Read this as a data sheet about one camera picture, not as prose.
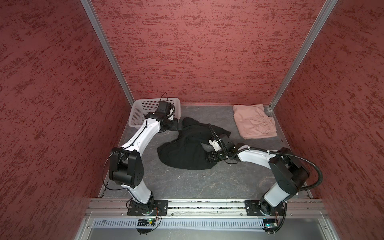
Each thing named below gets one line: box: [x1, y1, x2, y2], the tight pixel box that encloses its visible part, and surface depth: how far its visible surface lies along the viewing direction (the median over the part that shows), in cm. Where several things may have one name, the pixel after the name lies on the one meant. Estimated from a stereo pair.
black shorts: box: [157, 117, 231, 171], surface depth 91 cm
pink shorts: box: [233, 104, 278, 140], surface depth 109 cm
